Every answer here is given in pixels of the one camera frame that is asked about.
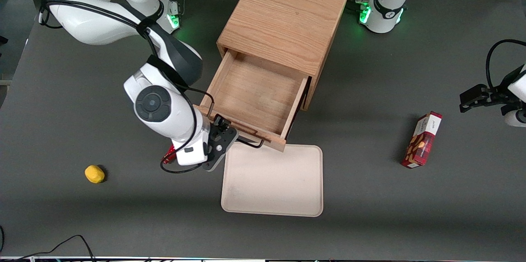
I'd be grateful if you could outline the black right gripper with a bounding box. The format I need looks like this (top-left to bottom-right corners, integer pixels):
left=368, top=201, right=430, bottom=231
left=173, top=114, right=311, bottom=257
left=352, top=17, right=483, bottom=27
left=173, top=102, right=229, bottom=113
left=201, top=114, right=239, bottom=172

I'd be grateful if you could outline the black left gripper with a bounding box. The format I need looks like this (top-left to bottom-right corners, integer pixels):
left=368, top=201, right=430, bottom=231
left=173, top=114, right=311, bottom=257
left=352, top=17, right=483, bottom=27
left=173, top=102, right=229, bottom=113
left=459, top=65, right=526, bottom=114

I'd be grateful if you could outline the wooden drawer with black handle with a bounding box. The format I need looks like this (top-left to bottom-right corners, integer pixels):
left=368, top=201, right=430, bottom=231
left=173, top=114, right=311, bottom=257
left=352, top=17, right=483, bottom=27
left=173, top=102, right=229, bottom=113
left=193, top=47, right=310, bottom=153

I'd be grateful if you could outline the wooden drawer cabinet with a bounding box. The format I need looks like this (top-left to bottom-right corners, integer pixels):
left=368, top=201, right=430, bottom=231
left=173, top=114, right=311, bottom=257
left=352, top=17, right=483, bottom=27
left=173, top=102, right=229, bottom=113
left=216, top=0, right=350, bottom=111

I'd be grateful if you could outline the red cookie box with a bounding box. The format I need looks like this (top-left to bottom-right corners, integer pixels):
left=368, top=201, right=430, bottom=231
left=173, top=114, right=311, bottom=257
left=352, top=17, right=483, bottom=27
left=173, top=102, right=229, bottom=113
left=401, top=111, right=443, bottom=169

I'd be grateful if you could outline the red cola bottle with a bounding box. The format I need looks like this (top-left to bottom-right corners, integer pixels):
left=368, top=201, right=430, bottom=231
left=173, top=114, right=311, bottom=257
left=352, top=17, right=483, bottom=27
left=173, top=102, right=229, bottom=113
left=161, top=145, right=178, bottom=165

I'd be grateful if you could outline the beige plastic tray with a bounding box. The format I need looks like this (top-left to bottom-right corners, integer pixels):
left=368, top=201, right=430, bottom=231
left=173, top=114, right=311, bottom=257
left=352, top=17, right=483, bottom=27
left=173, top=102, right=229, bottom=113
left=221, top=142, right=324, bottom=218

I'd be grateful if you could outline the yellow lemon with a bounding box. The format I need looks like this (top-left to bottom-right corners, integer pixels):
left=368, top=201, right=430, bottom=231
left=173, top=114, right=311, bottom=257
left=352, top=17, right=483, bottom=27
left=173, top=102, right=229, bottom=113
left=85, top=165, right=106, bottom=184

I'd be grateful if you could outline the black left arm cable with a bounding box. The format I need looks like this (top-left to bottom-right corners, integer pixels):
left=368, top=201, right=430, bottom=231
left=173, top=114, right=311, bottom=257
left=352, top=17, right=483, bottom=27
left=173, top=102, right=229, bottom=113
left=486, top=39, right=526, bottom=90

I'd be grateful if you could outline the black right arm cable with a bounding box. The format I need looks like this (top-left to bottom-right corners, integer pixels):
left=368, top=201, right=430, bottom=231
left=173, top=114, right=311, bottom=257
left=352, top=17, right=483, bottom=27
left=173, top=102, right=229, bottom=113
left=39, top=0, right=216, bottom=174

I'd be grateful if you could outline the black cable at table edge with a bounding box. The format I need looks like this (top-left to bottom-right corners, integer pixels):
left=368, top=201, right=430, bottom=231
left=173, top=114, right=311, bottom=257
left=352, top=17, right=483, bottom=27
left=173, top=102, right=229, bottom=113
left=0, top=226, right=97, bottom=262

